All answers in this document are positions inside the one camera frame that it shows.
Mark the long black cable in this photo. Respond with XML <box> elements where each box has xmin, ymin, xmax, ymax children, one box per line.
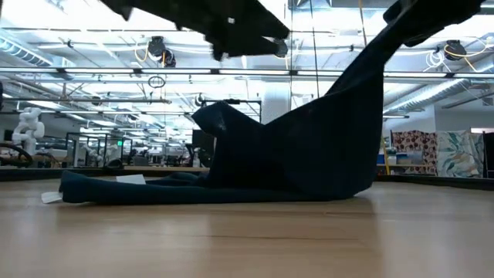
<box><xmin>310</xmin><ymin>0</ymin><xmax>321</xmax><ymax>98</ymax></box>

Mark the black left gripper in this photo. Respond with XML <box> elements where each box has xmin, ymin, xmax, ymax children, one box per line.
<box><xmin>100</xmin><ymin>0</ymin><xmax>290</xmax><ymax>62</ymax></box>

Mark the leaf print fabric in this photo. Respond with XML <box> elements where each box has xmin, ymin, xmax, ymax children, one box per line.
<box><xmin>435</xmin><ymin>130</ymin><xmax>486</xmax><ymax>178</ymax></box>

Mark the brown floral fabric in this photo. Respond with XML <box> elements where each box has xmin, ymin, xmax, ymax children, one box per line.
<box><xmin>391</xmin><ymin>130</ymin><xmax>439</xmax><ymax>175</ymax></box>

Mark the silver ventilation duct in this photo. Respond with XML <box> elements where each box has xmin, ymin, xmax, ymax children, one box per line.
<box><xmin>0</xmin><ymin>38</ymin><xmax>53</xmax><ymax>66</ymax></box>
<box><xmin>384</xmin><ymin>76</ymin><xmax>494</xmax><ymax>115</ymax></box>

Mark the black workcell frame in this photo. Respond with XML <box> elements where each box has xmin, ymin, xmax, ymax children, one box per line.
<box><xmin>65</xmin><ymin>132</ymin><xmax>134</xmax><ymax>168</ymax></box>

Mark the black cabinet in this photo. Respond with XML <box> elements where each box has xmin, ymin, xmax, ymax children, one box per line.
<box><xmin>482</xmin><ymin>131</ymin><xmax>494</xmax><ymax>179</ymax></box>

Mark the white fabric towel label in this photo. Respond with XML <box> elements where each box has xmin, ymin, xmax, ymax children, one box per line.
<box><xmin>41</xmin><ymin>191</ymin><xmax>63</xmax><ymax>205</ymax></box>
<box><xmin>115</xmin><ymin>174</ymin><xmax>147</xmax><ymax>185</ymax></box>

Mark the black hanging ring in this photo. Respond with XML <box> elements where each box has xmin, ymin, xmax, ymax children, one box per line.
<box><xmin>147</xmin><ymin>75</ymin><xmax>167</xmax><ymax>89</ymax></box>

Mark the navy blue towel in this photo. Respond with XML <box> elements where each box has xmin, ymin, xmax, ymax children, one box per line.
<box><xmin>59</xmin><ymin>26</ymin><xmax>404</xmax><ymax>205</ymax></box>

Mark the black overhead stand frame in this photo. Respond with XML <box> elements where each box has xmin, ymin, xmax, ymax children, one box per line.
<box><xmin>199</xmin><ymin>98</ymin><xmax>263</xmax><ymax>124</ymax></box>

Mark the white humanoid robot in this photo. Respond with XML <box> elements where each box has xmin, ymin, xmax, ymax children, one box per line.
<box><xmin>11</xmin><ymin>107</ymin><xmax>46</xmax><ymax>156</ymax></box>

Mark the black aluminium table frame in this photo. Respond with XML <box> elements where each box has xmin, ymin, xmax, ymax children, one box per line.
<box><xmin>0</xmin><ymin>165</ymin><xmax>494</xmax><ymax>191</ymax></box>

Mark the black curved tube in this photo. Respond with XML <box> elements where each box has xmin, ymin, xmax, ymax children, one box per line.
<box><xmin>0</xmin><ymin>141</ymin><xmax>35</xmax><ymax>168</ymax></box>

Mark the long ceiling light bar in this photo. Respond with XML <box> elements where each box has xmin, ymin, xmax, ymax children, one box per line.
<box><xmin>0</xmin><ymin>66</ymin><xmax>494</xmax><ymax>80</ymax></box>

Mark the black ceiling cable reel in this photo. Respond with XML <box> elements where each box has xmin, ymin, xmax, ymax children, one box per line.
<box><xmin>161</xmin><ymin>49</ymin><xmax>178</xmax><ymax>69</ymax></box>
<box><xmin>274</xmin><ymin>38</ymin><xmax>289</xmax><ymax>59</ymax></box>
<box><xmin>445</xmin><ymin>39</ymin><xmax>467</xmax><ymax>62</ymax></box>
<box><xmin>147</xmin><ymin>36</ymin><xmax>167</xmax><ymax>58</ymax></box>

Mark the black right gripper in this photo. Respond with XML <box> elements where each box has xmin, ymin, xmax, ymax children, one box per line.
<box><xmin>383</xmin><ymin>0</ymin><xmax>487</xmax><ymax>48</ymax></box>

